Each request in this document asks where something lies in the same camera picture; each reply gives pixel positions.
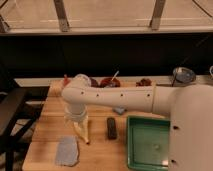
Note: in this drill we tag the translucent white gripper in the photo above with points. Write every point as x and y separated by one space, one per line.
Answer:
69 118

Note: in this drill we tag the grey-blue towel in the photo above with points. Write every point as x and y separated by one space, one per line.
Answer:
67 151

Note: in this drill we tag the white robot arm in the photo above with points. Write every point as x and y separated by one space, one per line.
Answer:
189 108

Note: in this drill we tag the green plastic tray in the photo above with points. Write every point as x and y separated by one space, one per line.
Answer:
147 142

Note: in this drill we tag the wooden cutting board table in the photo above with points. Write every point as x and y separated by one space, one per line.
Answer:
102 154

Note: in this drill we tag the clear bottle red cap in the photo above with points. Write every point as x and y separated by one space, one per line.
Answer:
66 80

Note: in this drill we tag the black remote control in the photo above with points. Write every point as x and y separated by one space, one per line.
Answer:
111 128

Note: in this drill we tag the purple bowl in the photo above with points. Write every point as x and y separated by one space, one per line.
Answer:
94 82

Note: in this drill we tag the blue sponge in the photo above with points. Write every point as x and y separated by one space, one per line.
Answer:
119 111

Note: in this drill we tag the red-brown bowl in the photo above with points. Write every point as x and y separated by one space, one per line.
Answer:
109 82

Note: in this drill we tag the black chair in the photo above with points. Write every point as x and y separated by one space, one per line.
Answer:
10 109

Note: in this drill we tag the dark red grape bunch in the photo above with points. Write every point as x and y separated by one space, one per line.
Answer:
144 82

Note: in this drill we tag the silver metal bowl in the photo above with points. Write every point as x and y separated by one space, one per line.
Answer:
184 75

